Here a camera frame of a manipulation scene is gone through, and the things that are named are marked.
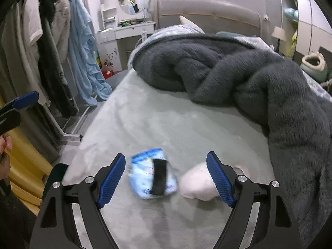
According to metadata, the person's left hand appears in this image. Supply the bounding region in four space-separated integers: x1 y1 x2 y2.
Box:
0 134 13 181

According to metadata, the teal pillow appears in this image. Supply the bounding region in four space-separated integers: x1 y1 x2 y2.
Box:
215 31 247 38

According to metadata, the blue plush toy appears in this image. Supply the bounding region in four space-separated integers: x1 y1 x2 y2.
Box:
283 7 298 21

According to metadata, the white clothes rack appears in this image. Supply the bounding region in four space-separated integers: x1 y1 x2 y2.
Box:
16 0 99 143

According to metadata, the black hanging garment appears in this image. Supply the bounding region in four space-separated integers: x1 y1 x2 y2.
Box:
36 0 79 117

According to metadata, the light blue robe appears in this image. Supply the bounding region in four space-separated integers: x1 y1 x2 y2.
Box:
66 0 113 107

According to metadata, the blue printed packet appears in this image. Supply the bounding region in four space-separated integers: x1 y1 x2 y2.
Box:
128 148 179 200

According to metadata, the white wardrobe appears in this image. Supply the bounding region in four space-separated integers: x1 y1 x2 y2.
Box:
280 0 332 65

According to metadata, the white vanity table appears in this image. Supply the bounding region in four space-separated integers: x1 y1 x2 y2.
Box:
96 4 156 79

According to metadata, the white shirt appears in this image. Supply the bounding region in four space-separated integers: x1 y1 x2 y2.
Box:
22 0 44 47

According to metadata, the white fluffy garment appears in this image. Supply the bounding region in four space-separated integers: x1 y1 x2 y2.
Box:
50 0 72 55

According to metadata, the yellow padded object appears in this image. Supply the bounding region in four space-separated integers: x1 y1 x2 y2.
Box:
0 88 55 208

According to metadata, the black screen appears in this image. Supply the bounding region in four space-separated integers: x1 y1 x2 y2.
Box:
319 45 332 65

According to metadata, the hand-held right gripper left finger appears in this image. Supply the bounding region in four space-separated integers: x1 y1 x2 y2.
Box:
29 153 127 249

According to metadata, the person's left forearm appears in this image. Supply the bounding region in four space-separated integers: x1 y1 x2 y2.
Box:
0 192 38 249

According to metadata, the grey knit garment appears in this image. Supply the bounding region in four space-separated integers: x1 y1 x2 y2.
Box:
0 5 60 161

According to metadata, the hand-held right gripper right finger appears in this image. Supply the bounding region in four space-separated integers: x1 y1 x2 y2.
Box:
206 151 303 249

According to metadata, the white pillow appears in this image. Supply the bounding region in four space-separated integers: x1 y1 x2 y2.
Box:
179 16 205 33

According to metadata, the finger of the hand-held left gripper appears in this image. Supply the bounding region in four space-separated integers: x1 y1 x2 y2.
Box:
0 91 40 115

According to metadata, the dark grey fleece blanket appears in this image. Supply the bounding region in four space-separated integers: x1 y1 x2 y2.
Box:
133 32 332 249

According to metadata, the green frog plush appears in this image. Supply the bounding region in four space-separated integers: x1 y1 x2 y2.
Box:
301 52 328 82

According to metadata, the large white tissue wad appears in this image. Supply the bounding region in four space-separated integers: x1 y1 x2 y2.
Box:
180 161 245 201

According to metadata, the grey upholstered bed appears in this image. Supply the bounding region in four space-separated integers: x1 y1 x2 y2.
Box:
61 0 332 249

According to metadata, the bedside lamp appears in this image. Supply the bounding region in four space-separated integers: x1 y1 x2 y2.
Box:
271 26 286 48

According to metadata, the yellow-green bag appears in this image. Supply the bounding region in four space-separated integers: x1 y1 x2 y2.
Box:
290 30 298 57

